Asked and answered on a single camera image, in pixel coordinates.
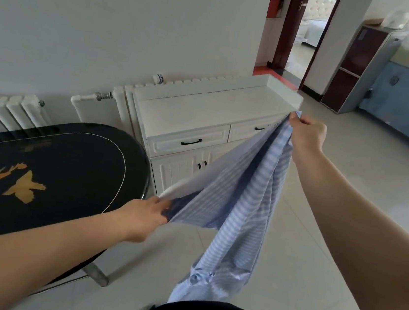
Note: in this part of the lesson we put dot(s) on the person's left hand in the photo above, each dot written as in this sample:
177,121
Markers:
142,218

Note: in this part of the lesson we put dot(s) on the person's right hand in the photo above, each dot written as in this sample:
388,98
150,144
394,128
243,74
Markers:
309,136

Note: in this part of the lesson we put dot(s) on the blue checked cloth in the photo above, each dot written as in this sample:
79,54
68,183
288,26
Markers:
238,209

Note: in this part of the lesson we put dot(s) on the person's left forearm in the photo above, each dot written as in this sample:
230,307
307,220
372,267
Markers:
30,243

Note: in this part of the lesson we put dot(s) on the person's right forearm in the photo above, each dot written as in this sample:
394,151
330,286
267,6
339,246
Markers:
364,247

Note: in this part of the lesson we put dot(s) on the white cabinet door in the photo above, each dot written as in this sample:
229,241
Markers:
215,158
172,173

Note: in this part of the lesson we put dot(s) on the dark red shelf unit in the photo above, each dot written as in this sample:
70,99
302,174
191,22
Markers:
349,66

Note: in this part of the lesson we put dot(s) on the black oval table gold print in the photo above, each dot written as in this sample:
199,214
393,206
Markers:
77,159

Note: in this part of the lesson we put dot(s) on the white hallway cabinet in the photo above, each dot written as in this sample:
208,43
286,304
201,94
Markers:
266,41

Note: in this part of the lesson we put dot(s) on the white column radiator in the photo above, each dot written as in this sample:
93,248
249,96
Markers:
121,105
5,113

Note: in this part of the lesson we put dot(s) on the bed with white headboard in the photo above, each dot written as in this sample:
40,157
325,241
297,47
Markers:
317,10

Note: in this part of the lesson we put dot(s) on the orange bag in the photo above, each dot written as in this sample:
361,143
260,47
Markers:
274,8

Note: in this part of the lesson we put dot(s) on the white pipe with valve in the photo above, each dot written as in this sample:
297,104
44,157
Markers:
85,98

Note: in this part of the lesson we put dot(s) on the small white bottle blue label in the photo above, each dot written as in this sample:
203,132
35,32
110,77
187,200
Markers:
158,78

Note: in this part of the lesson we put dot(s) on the metal table base frame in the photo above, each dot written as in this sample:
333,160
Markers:
96,275

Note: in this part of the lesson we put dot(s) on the dark red door frame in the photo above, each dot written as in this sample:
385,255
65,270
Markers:
290,29

